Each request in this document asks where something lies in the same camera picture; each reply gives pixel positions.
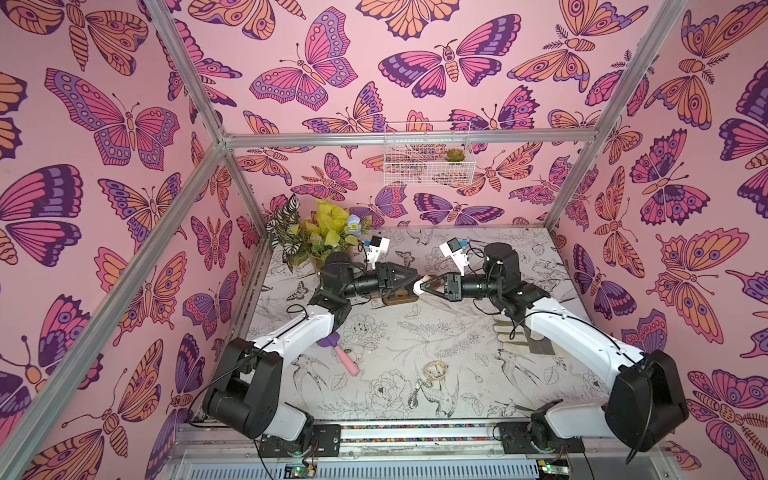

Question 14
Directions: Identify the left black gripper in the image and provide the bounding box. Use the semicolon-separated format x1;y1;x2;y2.
339;267;415;303

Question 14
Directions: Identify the beige watch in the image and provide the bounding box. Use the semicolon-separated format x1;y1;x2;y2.
423;360;449;387
412;275;434;296

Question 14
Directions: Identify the silver metal keychain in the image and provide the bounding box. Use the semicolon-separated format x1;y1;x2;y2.
407;379;424;410

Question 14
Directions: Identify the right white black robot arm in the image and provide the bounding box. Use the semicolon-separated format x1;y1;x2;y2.
413;242;690;454

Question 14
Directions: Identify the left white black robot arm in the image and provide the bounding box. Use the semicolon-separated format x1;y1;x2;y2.
201;253;422;452

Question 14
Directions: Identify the wooden watch stand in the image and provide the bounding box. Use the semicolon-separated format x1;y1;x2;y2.
381;289;419;306

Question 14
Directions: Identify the amber vase with plants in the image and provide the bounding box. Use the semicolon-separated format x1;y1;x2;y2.
265;194;372;270

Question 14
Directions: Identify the purple pink toy shovel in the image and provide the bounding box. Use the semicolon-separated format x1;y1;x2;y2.
317;332;360;377

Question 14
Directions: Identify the small succulent plant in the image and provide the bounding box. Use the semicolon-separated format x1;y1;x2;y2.
444;148;466;163

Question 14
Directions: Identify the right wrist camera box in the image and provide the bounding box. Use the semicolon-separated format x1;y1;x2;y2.
439;238;469;276

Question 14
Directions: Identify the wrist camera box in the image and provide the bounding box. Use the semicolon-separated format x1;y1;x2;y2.
439;238;469;276
364;235;390;270

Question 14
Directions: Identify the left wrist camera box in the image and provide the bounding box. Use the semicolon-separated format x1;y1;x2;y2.
364;235;390;270

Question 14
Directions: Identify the white wire wall basket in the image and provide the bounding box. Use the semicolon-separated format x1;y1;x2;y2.
380;129;476;189

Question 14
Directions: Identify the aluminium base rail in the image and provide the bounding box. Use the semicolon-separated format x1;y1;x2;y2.
160;419;684;479

